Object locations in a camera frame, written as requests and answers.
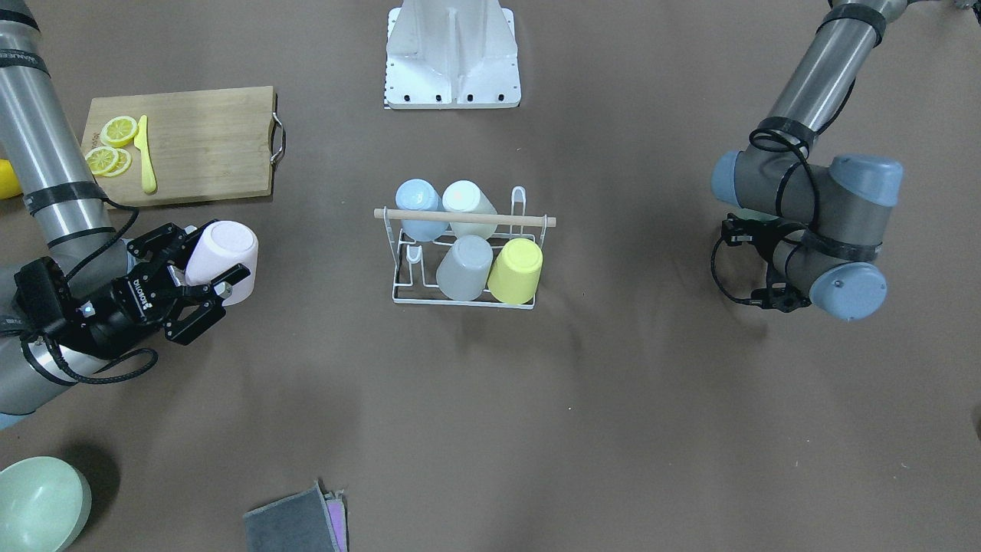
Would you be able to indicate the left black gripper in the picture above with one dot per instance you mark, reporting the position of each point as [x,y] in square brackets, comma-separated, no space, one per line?
[781,295]

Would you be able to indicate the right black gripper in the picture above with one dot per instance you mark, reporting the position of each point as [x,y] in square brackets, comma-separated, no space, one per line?
[123,313]

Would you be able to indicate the pink plastic cup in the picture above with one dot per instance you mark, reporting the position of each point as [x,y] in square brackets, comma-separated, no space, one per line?
[224,244]

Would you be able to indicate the green plastic cup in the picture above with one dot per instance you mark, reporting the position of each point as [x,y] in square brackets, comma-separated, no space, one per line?
[749,214]

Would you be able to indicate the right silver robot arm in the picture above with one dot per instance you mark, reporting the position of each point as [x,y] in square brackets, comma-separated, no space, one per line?
[71,209]

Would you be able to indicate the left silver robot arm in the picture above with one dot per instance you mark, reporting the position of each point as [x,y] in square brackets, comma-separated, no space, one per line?
[818,229]

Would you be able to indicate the blue plastic cup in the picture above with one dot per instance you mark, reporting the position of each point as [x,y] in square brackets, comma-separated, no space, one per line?
[420,195]

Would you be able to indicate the yellow plastic cup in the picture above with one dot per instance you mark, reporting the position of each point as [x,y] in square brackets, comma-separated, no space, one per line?
[516,272]

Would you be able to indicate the grey plastic cup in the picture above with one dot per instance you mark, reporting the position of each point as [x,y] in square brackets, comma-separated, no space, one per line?
[462,274]

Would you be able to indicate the cream white plastic cup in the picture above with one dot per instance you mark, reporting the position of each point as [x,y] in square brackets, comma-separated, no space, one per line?
[465,197]

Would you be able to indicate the yellow plastic knife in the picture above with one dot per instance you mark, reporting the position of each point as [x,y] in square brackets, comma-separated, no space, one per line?
[141,142]

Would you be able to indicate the lower lemon slice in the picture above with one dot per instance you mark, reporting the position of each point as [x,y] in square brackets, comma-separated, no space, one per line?
[123,163]
[102,160]

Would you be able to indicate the lemon slice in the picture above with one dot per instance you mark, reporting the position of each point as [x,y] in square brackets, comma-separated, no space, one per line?
[102,160]
[123,163]
[119,132]

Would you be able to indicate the wooden cutting board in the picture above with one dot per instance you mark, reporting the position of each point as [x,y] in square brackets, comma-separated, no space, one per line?
[205,145]

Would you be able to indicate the upper lemon slice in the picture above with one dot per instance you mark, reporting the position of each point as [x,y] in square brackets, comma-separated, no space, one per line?
[119,132]

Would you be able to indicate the yellow lemon at edge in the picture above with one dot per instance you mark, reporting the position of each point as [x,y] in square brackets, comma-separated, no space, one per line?
[9,184]

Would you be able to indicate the light green bowl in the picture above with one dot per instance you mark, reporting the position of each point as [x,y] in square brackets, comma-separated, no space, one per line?
[45,503]

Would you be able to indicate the purple cloth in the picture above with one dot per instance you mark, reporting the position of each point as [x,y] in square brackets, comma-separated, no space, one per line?
[336,506]

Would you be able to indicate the grey folded cloth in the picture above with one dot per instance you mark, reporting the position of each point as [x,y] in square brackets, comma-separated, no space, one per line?
[299,522]

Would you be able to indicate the white wire cup holder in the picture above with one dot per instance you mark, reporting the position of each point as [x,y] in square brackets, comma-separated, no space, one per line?
[415,264]

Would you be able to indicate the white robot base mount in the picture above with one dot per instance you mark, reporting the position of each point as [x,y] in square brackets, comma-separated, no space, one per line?
[443,55]

